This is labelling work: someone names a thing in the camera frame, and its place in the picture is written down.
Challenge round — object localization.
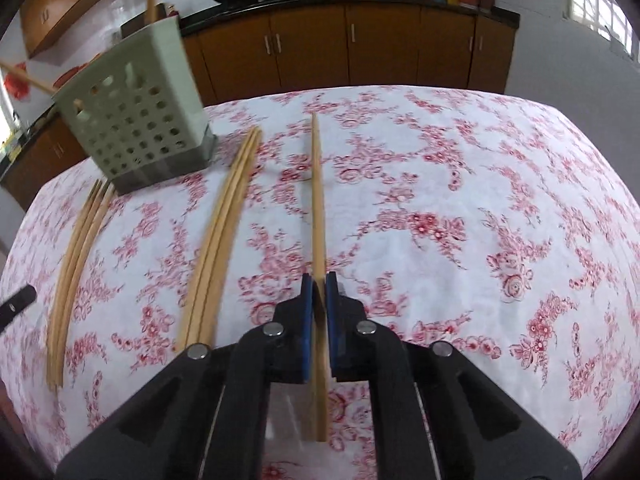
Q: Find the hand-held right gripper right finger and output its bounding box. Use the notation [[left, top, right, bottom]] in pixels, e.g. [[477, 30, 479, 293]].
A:
[[325, 271, 583, 480]]

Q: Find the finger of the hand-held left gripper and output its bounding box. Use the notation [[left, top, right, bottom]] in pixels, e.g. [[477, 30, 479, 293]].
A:
[[0, 285, 37, 333]]

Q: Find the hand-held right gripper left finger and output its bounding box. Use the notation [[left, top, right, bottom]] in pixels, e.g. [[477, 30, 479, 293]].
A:
[[55, 274, 321, 480]]

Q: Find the bundle of wooden chopsticks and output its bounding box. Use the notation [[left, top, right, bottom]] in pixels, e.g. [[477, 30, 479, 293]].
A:
[[54, 185, 117, 390]]

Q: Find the green perforated utensil holder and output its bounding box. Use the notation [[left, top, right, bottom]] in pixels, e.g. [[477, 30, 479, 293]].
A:
[[52, 15, 218, 196]]

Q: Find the red floral tablecloth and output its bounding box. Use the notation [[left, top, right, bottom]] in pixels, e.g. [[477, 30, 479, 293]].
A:
[[0, 85, 640, 480]]

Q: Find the red hanging plastic bag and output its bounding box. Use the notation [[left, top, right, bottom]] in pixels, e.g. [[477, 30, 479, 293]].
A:
[[2, 62, 32, 102]]

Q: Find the red basin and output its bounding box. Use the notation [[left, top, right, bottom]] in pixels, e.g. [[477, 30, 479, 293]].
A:
[[54, 65, 88, 88]]

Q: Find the brown base cabinet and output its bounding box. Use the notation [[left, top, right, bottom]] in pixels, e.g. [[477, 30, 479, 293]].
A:
[[0, 0, 521, 211]]

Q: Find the barred window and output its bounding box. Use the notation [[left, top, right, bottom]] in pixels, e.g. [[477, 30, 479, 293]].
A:
[[567, 0, 640, 61]]

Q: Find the brown wall cabinet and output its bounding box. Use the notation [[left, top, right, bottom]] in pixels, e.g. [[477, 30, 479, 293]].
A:
[[20, 0, 146, 58]]

